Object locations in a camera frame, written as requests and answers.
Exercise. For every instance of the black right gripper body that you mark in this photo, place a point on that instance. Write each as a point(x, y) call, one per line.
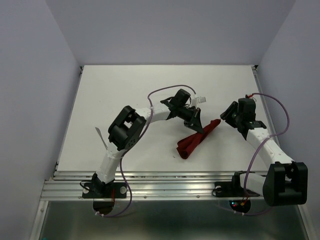
point(231, 115)

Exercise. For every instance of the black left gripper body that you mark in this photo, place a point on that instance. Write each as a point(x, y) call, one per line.
point(189, 116)

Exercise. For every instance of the dark red cloth napkin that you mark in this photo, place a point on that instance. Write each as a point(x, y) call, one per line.
point(187, 145)

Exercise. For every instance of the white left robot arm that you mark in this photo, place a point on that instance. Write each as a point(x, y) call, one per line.
point(131, 124)

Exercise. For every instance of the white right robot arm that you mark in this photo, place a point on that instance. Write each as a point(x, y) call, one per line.
point(286, 181)

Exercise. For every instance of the aluminium right side rail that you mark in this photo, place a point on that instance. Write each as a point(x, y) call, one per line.
point(263, 100)

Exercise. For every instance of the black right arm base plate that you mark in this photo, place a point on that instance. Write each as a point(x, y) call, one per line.
point(233, 189)

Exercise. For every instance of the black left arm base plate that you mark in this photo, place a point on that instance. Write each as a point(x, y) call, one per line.
point(113, 190)

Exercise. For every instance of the aluminium front frame rail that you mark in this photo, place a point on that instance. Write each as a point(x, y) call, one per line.
point(145, 186)

